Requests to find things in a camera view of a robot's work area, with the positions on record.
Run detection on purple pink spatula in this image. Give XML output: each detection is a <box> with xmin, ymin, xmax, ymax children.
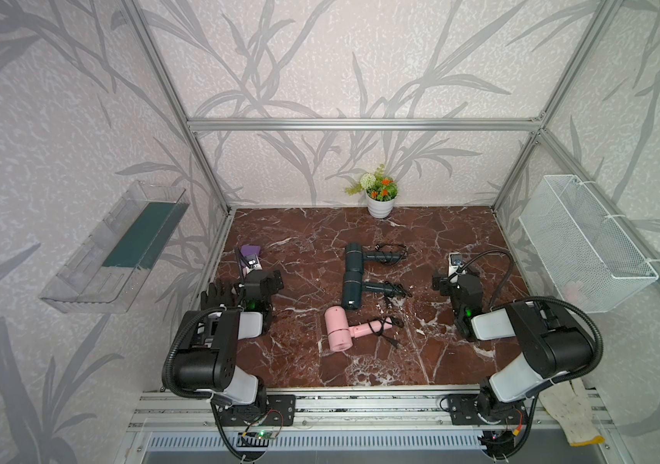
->
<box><xmin>237</xmin><ymin>245</ymin><xmax>262</xmax><ymax>276</ymax></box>

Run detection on horizontal aluminium frame bar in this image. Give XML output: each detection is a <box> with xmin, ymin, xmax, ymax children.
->
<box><xmin>187</xmin><ymin>118</ymin><xmax>542</xmax><ymax>133</ymax></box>

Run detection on black green work glove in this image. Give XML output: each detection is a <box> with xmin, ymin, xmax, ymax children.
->
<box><xmin>200</xmin><ymin>280</ymin><xmax>236</xmax><ymax>310</ymax></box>

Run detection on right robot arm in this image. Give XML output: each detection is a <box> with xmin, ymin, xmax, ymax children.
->
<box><xmin>432</xmin><ymin>249</ymin><xmax>604</xmax><ymax>425</ymax></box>

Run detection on dark green hair dryer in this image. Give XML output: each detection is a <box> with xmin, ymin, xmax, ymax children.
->
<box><xmin>341</xmin><ymin>272</ymin><xmax>412</xmax><ymax>310</ymax></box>
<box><xmin>345</xmin><ymin>243</ymin><xmax>408</xmax><ymax>273</ymax></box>

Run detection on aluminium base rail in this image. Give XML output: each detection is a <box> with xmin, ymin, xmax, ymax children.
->
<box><xmin>126</xmin><ymin>385</ymin><xmax>615</xmax><ymax>450</ymax></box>

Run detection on black cord of pink dryer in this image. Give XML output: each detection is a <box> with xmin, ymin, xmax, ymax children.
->
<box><xmin>364</xmin><ymin>314</ymin><xmax>407</xmax><ymax>349</ymax></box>

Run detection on white wire mesh basket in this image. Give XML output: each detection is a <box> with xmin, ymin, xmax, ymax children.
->
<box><xmin>519</xmin><ymin>174</ymin><xmax>658</xmax><ymax>313</ymax></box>

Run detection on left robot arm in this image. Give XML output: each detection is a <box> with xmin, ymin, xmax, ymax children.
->
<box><xmin>162</xmin><ymin>270</ymin><xmax>284</xmax><ymax>413</ymax></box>

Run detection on pink hair dryer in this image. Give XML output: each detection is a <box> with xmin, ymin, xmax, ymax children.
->
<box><xmin>324</xmin><ymin>305</ymin><xmax>399</xmax><ymax>353</ymax></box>

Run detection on clear plastic wall shelf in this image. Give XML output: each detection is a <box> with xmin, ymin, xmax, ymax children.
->
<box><xmin>39</xmin><ymin>181</ymin><xmax>190</xmax><ymax>314</ymax></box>

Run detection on white cloth glove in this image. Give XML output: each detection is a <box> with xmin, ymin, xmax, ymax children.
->
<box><xmin>540</xmin><ymin>379</ymin><xmax>604</xmax><ymax>448</ymax></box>

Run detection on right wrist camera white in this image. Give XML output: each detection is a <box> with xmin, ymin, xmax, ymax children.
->
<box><xmin>447</xmin><ymin>252</ymin><xmax>468</xmax><ymax>282</ymax></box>

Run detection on white pot artificial flowers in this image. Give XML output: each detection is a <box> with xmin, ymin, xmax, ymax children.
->
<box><xmin>345</xmin><ymin>164</ymin><xmax>399</xmax><ymax>220</ymax></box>

